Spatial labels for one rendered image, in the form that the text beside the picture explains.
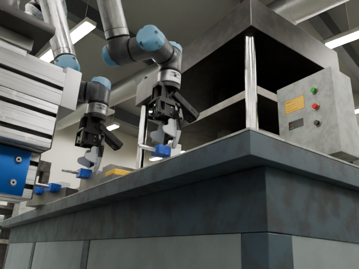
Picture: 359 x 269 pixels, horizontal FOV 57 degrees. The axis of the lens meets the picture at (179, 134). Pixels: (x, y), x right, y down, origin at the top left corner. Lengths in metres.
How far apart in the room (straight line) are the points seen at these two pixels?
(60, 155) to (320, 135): 8.25
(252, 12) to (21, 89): 1.48
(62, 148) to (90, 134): 8.20
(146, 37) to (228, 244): 0.67
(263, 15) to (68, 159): 7.96
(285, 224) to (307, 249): 0.06
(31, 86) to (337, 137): 1.18
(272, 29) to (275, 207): 1.61
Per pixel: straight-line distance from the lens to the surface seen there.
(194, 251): 0.58
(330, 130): 1.52
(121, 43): 1.08
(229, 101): 1.97
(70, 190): 1.27
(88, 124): 1.21
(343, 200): 0.63
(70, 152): 9.47
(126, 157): 10.50
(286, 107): 1.70
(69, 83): 0.72
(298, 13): 4.67
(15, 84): 0.68
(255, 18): 1.93
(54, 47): 1.21
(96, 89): 1.26
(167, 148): 0.97
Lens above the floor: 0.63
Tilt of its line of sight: 21 degrees up
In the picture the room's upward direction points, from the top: 3 degrees clockwise
